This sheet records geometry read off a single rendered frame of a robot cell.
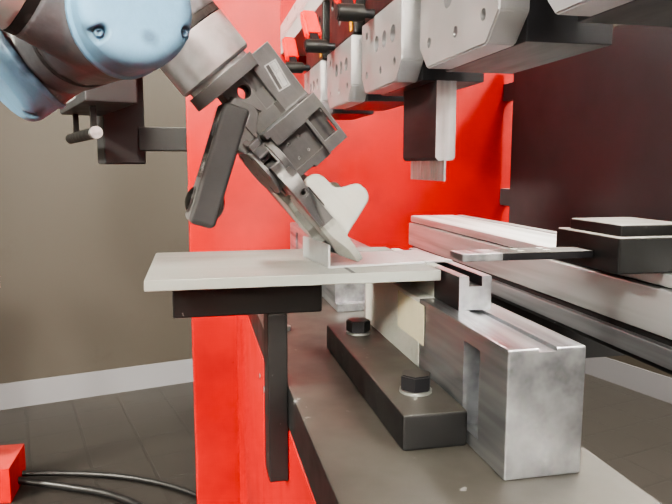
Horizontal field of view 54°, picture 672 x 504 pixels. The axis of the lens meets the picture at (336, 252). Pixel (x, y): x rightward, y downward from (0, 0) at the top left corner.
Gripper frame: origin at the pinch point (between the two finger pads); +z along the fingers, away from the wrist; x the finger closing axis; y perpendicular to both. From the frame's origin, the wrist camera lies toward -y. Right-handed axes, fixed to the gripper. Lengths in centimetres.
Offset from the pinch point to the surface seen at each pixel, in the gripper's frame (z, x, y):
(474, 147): 30, 80, 56
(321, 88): -9.2, 35.6, 20.5
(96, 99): -33, 101, -3
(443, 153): -1.5, -4.6, 13.4
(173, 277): -9.7, -4.7, -13.1
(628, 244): 17.6, -8.9, 22.1
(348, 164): 13, 83, 30
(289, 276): -3.4, -6.7, -5.7
